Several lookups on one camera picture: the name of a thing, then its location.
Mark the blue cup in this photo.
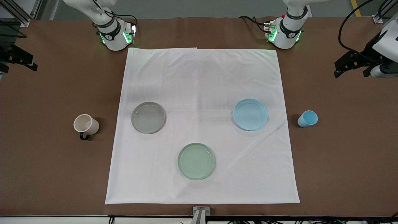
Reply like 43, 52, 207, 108
297, 110, 318, 128

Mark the white mug with black handle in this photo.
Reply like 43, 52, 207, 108
73, 114, 100, 141

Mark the blue plate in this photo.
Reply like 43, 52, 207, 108
233, 98, 269, 131

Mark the gray plate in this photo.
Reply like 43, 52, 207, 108
131, 101, 166, 134

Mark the green plate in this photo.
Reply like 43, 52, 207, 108
177, 142, 216, 180

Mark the white cloth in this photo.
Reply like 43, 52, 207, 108
105, 47, 300, 205

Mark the aluminium frame extrusion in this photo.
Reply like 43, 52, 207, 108
372, 0, 398, 24
0, 0, 42, 28

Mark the black base cable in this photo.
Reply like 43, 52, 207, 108
239, 16, 268, 31
92, 0, 138, 31

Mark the table edge rail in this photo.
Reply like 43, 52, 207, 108
0, 215, 398, 224

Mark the metal bracket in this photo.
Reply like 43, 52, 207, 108
192, 206, 211, 224

